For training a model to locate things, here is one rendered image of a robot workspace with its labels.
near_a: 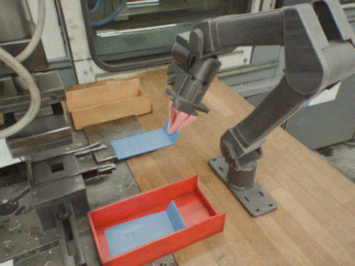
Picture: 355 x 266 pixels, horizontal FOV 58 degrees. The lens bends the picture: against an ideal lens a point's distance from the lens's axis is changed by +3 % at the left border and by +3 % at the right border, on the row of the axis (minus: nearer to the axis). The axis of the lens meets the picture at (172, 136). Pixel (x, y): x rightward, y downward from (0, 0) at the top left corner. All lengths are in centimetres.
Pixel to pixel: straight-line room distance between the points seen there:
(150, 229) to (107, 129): 37
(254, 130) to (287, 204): 21
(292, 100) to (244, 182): 26
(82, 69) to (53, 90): 67
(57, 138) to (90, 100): 50
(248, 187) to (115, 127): 42
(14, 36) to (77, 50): 68
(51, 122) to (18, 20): 17
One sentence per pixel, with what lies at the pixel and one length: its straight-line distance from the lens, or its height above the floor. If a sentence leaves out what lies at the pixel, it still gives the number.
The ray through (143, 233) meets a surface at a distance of 67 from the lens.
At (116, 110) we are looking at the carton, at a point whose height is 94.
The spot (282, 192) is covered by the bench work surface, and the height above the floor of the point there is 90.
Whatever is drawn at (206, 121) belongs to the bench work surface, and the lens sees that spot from 98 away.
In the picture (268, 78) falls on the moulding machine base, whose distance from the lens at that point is 170.
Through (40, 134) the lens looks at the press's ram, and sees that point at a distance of 57.
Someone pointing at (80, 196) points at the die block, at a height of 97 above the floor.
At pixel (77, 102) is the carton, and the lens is 106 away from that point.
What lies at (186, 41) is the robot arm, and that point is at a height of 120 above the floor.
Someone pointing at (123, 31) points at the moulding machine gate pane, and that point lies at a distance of 125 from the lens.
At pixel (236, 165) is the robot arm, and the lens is 70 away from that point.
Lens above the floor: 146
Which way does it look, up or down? 38 degrees down
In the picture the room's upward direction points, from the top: straight up
